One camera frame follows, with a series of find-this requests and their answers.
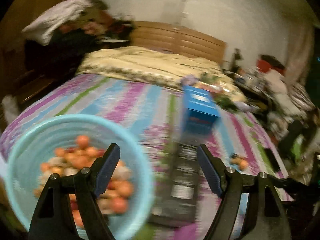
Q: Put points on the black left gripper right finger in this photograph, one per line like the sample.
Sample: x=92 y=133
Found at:
x=265 y=216

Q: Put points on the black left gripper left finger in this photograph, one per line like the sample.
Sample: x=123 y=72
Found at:
x=53 y=219

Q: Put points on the large orange fruit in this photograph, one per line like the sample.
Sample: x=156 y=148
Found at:
x=243 y=164

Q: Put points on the light blue plastic basket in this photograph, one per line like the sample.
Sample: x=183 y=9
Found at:
x=66 y=144

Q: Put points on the black smartphone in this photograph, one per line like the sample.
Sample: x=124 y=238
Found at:
x=272 y=159

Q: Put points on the black printed box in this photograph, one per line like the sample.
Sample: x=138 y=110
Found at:
x=176 y=194

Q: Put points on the pile of clothes right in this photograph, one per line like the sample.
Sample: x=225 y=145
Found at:
x=287 y=103

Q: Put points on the green leafy plant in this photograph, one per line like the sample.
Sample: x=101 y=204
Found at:
x=224 y=102

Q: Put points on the blue cardboard box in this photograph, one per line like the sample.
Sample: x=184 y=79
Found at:
x=200 y=112

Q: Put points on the purple cloth bundle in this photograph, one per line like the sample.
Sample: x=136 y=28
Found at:
x=189 y=80

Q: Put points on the cream quilt blanket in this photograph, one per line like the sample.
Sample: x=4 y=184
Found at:
x=163 y=69

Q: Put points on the wooden headboard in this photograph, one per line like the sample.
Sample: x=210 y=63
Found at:
x=177 y=40

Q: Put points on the white clothes pile left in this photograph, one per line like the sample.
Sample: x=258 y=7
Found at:
x=75 y=12

